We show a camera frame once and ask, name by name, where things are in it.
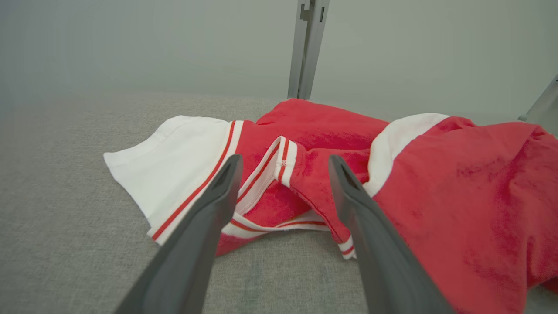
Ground red Bulls 23 jersey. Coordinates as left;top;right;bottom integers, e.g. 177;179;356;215
103;98;389;259

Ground grey metal partition post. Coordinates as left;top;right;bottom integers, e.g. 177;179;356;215
287;0;330;100

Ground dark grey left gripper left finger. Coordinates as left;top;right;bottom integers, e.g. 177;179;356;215
114;154;244;314

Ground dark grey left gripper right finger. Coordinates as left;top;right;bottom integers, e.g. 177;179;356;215
328;154;455;314

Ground grey metal frame leg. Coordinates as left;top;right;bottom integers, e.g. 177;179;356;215
518;74;558;136

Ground red shorts with white band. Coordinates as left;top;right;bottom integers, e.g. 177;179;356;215
336;113;558;314

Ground grey fabric sofa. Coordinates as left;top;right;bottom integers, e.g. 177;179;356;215
0;89;558;314

